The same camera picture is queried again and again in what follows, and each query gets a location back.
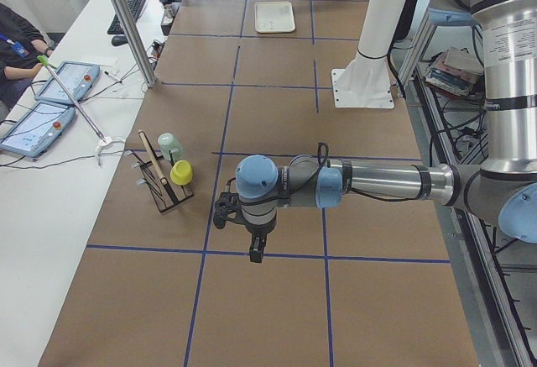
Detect light green cup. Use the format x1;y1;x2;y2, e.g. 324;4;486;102
158;133;184;163

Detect black keyboard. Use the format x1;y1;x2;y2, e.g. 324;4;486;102
107;0;149;35

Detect teach pendant tablet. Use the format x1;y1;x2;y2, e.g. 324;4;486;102
35;60;100;105
1;102;76;158

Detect wooden rack handle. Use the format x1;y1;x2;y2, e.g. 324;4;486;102
138;129;169;186

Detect aluminium frame post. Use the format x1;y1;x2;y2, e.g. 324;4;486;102
111;0;157;88

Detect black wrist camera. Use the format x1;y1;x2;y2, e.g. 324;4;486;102
213;192;244;229

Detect yellow cup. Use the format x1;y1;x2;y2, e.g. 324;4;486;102
169;160;193;186

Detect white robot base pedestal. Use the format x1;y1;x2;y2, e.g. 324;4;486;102
331;0;406;109

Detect black computer mouse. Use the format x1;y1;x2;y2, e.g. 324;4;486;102
111;34;128;47

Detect metal rod with green tip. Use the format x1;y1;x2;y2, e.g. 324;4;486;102
37;55;106;142

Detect white bear tray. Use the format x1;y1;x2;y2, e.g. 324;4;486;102
254;1;295;34

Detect white side desk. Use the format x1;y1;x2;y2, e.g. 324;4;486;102
0;0;185;367

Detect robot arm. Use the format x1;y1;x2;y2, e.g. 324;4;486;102
214;0;536;263

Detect stack of cloths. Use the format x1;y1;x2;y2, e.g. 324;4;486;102
425;47;484;96

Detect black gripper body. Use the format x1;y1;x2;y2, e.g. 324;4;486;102
249;234;266;251

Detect seated person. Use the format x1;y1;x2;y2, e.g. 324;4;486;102
0;4;54;110

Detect metal cup on desk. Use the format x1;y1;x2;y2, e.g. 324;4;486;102
161;4;175;26

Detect lower teach pendant tablet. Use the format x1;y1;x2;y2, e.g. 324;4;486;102
1;102;76;158

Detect black wire cup rack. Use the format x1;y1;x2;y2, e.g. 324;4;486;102
125;149;194;214

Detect upper teach pendant tablet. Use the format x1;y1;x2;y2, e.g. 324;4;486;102
35;60;100;105

